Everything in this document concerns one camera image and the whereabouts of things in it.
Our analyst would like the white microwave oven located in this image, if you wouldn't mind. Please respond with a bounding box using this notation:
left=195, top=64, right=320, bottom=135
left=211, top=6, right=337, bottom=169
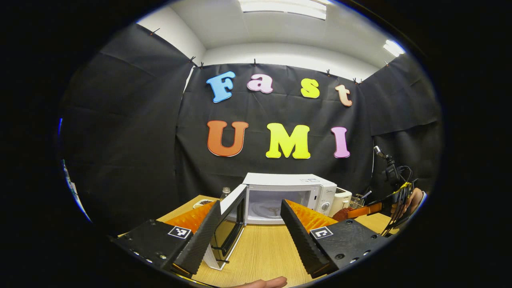
left=202, top=173, right=338, bottom=271

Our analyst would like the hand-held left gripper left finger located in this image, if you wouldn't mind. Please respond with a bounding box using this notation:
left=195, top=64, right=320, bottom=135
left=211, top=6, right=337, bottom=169
left=111, top=200, right=222, bottom=277

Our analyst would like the brown meat slice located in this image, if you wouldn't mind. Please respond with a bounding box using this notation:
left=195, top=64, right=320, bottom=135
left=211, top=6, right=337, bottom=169
left=332, top=207, right=355, bottom=222

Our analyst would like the cream toaster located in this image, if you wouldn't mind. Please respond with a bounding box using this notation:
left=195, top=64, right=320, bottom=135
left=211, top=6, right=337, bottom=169
left=329, top=187, right=353, bottom=217

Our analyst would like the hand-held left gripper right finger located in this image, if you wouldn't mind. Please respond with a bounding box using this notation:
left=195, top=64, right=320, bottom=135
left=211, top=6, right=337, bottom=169
left=280, top=199, right=392, bottom=279

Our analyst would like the black backdrop cloth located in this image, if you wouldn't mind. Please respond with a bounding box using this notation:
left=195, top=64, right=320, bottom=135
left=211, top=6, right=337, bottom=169
left=60, top=22, right=444, bottom=236

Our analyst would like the glass turntable plate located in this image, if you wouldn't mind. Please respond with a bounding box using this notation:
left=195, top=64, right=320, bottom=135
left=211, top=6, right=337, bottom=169
left=250, top=200, right=297, bottom=219

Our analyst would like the ceiling light panel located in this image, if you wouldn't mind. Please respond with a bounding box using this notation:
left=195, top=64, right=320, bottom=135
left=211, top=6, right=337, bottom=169
left=383, top=39, right=406, bottom=58

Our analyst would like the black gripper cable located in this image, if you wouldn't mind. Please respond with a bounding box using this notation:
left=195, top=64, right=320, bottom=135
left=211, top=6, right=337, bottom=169
left=382, top=166, right=414, bottom=237

